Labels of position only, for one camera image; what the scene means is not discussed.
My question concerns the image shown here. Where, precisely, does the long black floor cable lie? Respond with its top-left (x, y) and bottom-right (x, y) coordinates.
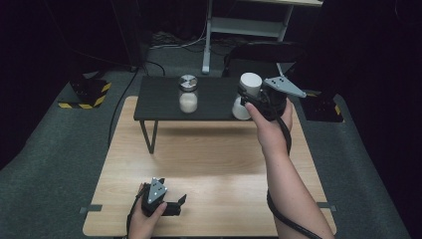
top-left (106, 66), bottom-right (140, 148)

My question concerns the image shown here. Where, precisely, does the left hand-held gripper black cable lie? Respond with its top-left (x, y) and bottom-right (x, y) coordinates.
top-left (125, 184), bottom-right (149, 239)

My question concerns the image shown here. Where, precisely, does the glass jar with silver lid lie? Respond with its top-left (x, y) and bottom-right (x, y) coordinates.
top-left (177, 74), bottom-right (200, 115)

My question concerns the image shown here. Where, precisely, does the grey tape strip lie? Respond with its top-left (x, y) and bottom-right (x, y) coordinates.
top-left (316, 201), bottom-right (338, 213)
top-left (79, 204), bottom-right (104, 214)

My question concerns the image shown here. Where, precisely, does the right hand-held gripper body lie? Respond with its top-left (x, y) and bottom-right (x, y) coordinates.
top-left (253, 76), bottom-right (308, 122)

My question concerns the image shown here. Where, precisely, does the black desktop shelf riser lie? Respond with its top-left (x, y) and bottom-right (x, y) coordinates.
top-left (132, 76), bottom-right (293, 155)

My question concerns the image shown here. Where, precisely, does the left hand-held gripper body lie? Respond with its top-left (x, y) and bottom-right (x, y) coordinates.
top-left (140, 177), bottom-right (169, 217)

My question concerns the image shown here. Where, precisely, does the black stand base striped edge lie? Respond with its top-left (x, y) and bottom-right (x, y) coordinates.
top-left (58, 78), bottom-right (112, 111)
top-left (298, 93), bottom-right (345, 123)

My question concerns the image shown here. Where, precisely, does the person's left hand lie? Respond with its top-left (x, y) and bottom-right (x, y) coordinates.
top-left (126, 182), bottom-right (168, 239)

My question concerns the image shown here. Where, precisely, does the person's right hand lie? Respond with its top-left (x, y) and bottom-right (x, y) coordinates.
top-left (244, 98), bottom-right (295, 157)

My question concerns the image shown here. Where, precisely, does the glass jar with white lid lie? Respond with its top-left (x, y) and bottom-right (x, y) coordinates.
top-left (231, 72), bottom-right (264, 121)

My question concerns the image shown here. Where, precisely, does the bundle of floor cables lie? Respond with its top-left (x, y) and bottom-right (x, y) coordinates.
top-left (149, 30), bottom-right (209, 52)

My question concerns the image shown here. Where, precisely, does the short black floor cable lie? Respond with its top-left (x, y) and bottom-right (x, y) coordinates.
top-left (144, 60), bottom-right (166, 77)

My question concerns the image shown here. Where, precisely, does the white desk frame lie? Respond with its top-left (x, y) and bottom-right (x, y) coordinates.
top-left (201, 0), bottom-right (323, 75)

